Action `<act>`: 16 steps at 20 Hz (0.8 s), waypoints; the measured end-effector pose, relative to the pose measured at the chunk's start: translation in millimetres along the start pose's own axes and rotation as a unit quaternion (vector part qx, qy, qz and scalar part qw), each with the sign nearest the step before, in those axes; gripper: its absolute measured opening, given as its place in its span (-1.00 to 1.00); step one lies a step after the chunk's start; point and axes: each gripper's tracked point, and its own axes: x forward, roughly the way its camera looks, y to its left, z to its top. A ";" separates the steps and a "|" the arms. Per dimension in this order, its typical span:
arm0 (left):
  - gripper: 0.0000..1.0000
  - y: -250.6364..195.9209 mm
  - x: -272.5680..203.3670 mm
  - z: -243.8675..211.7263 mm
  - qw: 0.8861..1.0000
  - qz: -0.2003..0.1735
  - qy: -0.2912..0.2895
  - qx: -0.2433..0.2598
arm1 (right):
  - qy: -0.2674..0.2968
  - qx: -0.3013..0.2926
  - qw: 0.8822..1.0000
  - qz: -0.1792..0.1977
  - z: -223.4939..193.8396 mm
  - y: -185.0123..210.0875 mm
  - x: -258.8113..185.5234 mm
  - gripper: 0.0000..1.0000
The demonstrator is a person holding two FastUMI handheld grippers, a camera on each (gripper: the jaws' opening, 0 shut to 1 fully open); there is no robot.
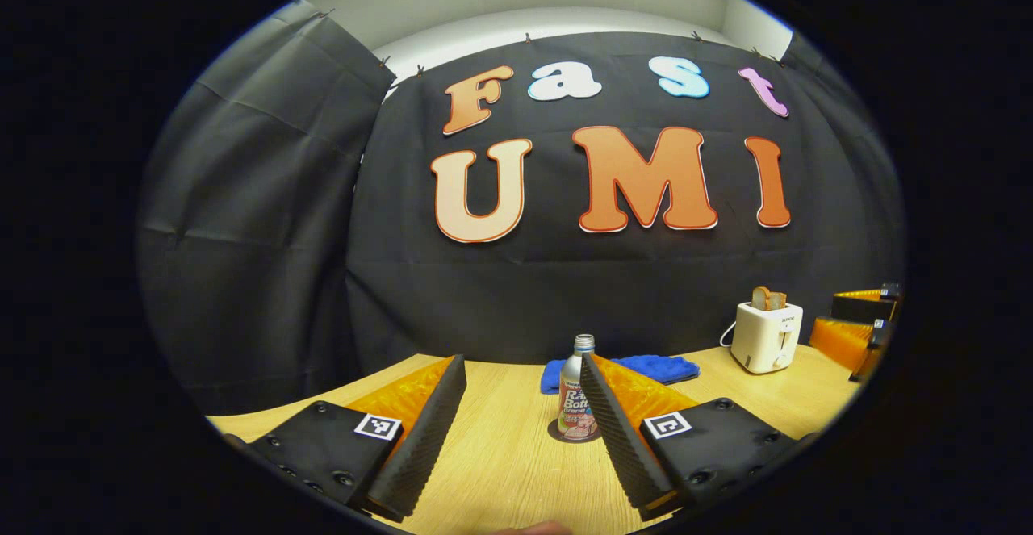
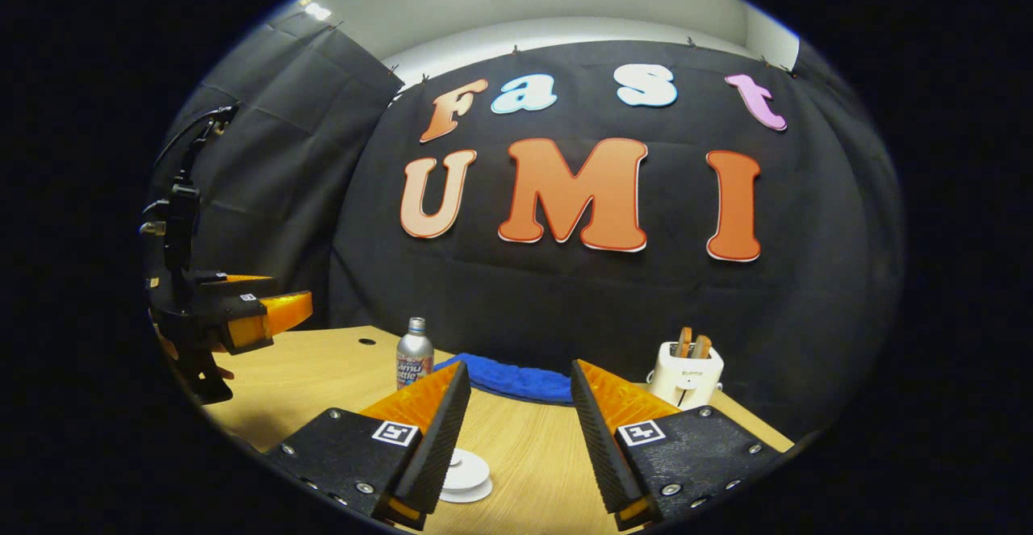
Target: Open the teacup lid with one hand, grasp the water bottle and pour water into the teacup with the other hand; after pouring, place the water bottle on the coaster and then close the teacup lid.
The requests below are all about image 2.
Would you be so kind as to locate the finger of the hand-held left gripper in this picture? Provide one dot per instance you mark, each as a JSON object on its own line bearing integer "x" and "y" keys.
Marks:
{"x": 242, "y": 285}
{"x": 282, "y": 309}

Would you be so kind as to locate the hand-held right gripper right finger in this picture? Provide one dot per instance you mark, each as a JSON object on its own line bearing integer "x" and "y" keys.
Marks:
{"x": 601, "y": 446}

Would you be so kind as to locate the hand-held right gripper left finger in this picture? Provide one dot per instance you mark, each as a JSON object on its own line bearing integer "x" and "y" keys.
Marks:
{"x": 442, "y": 446}

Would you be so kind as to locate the white teacup lid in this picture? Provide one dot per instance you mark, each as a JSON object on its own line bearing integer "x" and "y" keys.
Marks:
{"x": 468, "y": 466}

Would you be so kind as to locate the white teacup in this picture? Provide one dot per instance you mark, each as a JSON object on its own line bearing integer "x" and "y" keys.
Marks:
{"x": 483, "y": 478}

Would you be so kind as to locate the silver water bottle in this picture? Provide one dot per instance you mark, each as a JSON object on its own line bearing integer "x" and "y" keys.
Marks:
{"x": 413, "y": 349}

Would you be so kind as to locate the white saucer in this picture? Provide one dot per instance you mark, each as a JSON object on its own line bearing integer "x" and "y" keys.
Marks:
{"x": 476, "y": 498}

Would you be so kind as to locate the blue towel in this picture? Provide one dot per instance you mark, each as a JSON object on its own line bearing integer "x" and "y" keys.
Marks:
{"x": 516, "y": 380}

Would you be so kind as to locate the white toaster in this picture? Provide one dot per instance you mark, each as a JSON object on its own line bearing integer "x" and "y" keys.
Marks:
{"x": 686, "y": 379}

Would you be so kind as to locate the toasted bread slice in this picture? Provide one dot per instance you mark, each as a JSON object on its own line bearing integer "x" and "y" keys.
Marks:
{"x": 703, "y": 348}
{"x": 685, "y": 343}

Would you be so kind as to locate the black backdrop cloth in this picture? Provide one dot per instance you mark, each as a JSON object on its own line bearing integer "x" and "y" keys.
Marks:
{"x": 807, "y": 317}

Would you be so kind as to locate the ceiling light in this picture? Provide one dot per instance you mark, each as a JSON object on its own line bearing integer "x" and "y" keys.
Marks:
{"x": 317, "y": 10}

